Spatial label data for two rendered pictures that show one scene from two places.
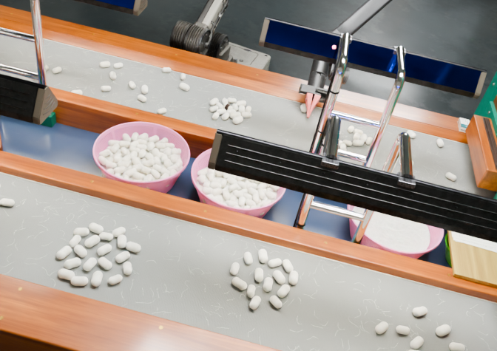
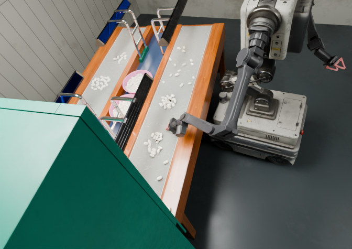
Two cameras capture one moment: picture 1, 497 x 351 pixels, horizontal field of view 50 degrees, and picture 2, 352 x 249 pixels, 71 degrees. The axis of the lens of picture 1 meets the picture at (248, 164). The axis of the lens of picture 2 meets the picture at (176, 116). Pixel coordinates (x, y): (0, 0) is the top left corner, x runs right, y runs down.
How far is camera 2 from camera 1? 2.35 m
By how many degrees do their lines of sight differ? 74
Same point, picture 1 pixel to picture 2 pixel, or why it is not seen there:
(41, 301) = (87, 76)
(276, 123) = (163, 118)
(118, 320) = (79, 90)
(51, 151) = (151, 66)
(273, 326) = not seen: hidden behind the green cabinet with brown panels
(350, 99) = (183, 148)
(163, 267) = (95, 96)
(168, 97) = (175, 82)
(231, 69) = (197, 97)
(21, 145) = (153, 60)
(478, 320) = not seen: hidden behind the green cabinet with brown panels
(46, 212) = (116, 71)
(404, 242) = not seen: hidden behind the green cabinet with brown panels
